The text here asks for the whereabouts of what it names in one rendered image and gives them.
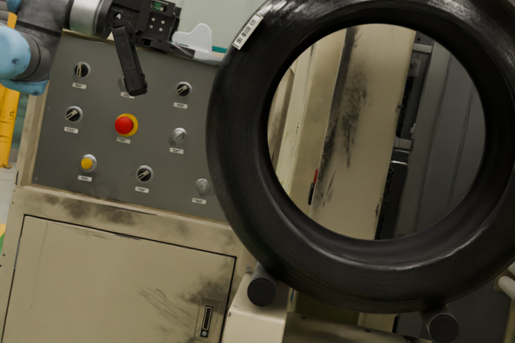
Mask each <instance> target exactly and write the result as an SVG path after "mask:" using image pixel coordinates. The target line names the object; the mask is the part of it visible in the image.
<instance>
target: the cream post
mask: <svg viewBox="0 0 515 343"><path fill-rule="evenodd" d="M415 33H416V31H413V30H411V29H408V28H403V27H399V26H395V25H390V24H364V25H358V26H354V27H351V28H346V30H345V34H344V39H343V46H342V50H341V55H340V62H339V66H338V70H337V74H336V83H335V87H334V91H333V98H332V103H331V107H330V114H329V117H328V121H327V125H326V132H325V136H324V140H323V147H322V152H321V156H320V163H319V167H318V169H319V170H318V174H317V181H316V184H315V187H314V191H313V198H312V202H311V206H310V214H309V217H310V218H311V219H313V220H314V221H316V222H317V223H318V224H320V225H322V226H324V227H326V228H328V229H330V230H332V231H334V232H337V233H339V234H343V235H346V236H348V237H355V238H359V239H366V240H374V239H375V235H376V228H377V223H378V220H379V213H380V209H381V205H382V198H383V194H384V190H385V183H386V179H387V174H388V170H389V163H390V159H391V155H392V148H393V144H394V140H395V133H396V129H397V125H398V120H399V114H400V109H401V105H402V98H403V94H404V90H405V83H406V79H407V75H408V68H409V64H410V60H411V55H412V48H413V44H414V40H415ZM290 312H295V313H299V314H303V315H310V316H314V317H318V318H322V319H329V320H333V321H337V322H344V323H348V324H352V325H357V323H358V319H359V312H353V311H349V310H345V309H339V308H337V307H333V306H331V305H327V304H324V303H322V302H318V301H317V300H314V299H311V298H310V297H308V296H305V295H304V294H302V293H300V292H298V291H296V290H294V295H293V299H292V303H291V307H290Z"/></svg>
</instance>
